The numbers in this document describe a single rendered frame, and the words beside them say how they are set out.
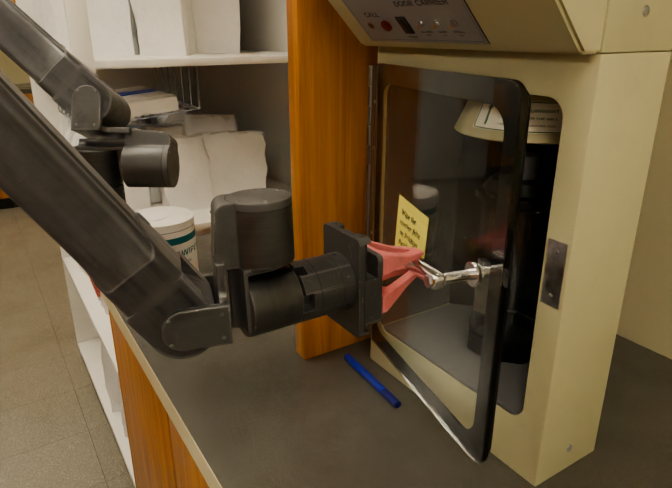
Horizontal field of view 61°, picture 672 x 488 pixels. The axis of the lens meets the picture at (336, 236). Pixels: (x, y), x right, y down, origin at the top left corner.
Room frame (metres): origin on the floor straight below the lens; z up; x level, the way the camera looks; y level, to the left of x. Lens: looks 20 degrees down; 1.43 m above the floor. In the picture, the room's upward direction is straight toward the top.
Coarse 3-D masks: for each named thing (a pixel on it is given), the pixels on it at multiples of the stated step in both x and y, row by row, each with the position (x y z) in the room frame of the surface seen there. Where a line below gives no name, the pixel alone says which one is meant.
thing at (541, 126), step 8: (536, 96) 0.61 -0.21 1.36; (544, 96) 0.61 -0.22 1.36; (536, 104) 0.61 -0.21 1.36; (544, 104) 0.61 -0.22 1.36; (552, 104) 0.61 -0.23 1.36; (536, 112) 0.61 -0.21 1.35; (544, 112) 0.60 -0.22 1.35; (552, 112) 0.60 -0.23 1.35; (560, 112) 0.60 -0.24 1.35; (536, 120) 0.60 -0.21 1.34; (544, 120) 0.60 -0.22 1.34; (552, 120) 0.60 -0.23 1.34; (560, 120) 0.60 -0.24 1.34; (528, 128) 0.60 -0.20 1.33; (536, 128) 0.60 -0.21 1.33; (544, 128) 0.60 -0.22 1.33; (552, 128) 0.60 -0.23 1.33; (560, 128) 0.59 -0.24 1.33; (528, 136) 0.60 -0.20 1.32; (536, 136) 0.60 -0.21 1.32; (544, 136) 0.59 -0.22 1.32; (552, 136) 0.59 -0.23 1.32; (552, 144) 0.59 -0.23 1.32
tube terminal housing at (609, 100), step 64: (640, 0) 0.53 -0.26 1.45; (448, 64) 0.66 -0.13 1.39; (512, 64) 0.59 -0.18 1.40; (576, 64) 0.53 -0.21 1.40; (640, 64) 0.54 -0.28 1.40; (576, 128) 0.52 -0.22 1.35; (640, 128) 0.55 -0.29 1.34; (576, 192) 0.51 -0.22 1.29; (640, 192) 0.56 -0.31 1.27; (576, 256) 0.51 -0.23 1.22; (576, 320) 0.52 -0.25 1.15; (576, 384) 0.53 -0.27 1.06; (512, 448) 0.54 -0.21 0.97; (576, 448) 0.54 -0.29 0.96
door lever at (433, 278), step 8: (408, 264) 0.54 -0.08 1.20; (416, 264) 0.53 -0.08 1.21; (424, 264) 0.52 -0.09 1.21; (472, 264) 0.52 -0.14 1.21; (416, 272) 0.53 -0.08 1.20; (424, 272) 0.51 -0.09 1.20; (432, 272) 0.50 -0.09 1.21; (440, 272) 0.50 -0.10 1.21; (448, 272) 0.51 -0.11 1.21; (456, 272) 0.51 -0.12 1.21; (464, 272) 0.51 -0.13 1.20; (472, 272) 0.51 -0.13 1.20; (424, 280) 0.50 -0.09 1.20; (432, 280) 0.50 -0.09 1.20; (440, 280) 0.50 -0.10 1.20; (448, 280) 0.50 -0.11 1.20; (456, 280) 0.50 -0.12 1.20; (464, 280) 0.51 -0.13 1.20; (472, 280) 0.51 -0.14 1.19; (432, 288) 0.50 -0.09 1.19; (440, 288) 0.50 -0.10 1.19
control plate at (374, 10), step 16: (352, 0) 0.69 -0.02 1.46; (368, 0) 0.66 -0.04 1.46; (384, 0) 0.64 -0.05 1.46; (400, 0) 0.62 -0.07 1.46; (416, 0) 0.60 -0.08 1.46; (432, 0) 0.58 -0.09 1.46; (448, 0) 0.56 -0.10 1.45; (464, 0) 0.55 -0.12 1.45; (368, 16) 0.69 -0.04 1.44; (384, 16) 0.67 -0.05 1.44; (400, 16) 0.64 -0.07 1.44; (416, 16) 0.62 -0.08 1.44; (432, 16) 0.60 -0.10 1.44; (448, 16) 0.58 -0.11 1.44; (464, 16) 0.57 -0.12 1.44; (368, 32) 0.72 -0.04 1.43; (384, 32) 0.69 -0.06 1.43; (400, 32) 0.67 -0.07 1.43; (416, 32) 0.64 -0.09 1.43; (432, 32) 0.62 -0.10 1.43; (448, 32) 0.60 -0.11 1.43; (464, 32) 0.58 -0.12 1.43; (480, 32) 0.57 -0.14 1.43
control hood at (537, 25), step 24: (336, 0) 0.72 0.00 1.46; (480, 0) 0.53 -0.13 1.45; (504, 0) 0.51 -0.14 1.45; (528, 0) 0.49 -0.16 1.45; (552, 0) 0.47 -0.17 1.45; (576, 0) 0.48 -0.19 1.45; (600, 0) 0.50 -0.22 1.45; (480, 24) 0.56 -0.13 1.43; (504, 24) 0.54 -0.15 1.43; (528, 24) 0.51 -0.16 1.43; (552, 24) 0.49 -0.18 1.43; (576, 24) 0.48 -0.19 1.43; (600, 24) 0.50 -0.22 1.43; (456, 48) 0.62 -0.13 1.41; (480, 48) 0.59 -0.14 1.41; (504, 48) 0.56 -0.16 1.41; (528, 48) 0.54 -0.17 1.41; (552, 48) 0.51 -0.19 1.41; (576, 48) 0.49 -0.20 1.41
